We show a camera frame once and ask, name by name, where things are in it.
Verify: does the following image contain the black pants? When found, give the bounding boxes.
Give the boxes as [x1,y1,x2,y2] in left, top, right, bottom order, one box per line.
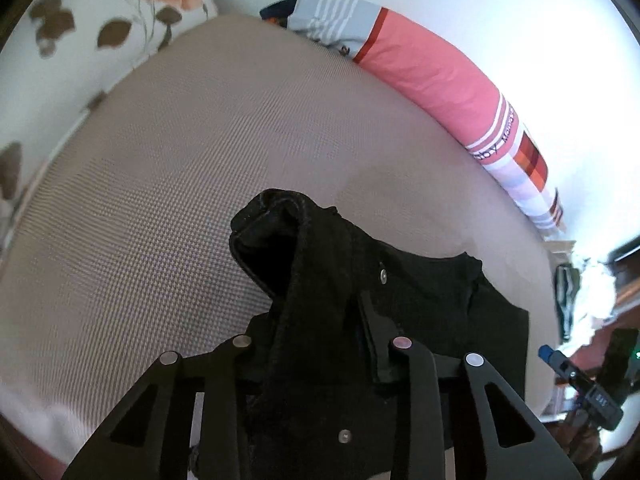
[229,190,529,479]

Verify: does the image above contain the beige bed sheet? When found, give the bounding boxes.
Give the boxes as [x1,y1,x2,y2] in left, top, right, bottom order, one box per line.
[1,15,559,463]

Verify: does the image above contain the pink striped bolster pillow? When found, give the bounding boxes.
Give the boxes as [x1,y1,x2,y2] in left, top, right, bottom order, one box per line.
[259,0,563,237]

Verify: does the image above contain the white floral pillow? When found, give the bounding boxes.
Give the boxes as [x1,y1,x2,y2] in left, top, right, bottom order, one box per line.
[1,0,218,246]

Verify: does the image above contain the white patterned cloth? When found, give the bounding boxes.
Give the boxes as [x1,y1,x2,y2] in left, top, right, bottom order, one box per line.
[570,260,616,348]

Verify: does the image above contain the black white striped garment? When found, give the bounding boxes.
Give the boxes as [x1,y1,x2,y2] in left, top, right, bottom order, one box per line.
[553,263,580,342]

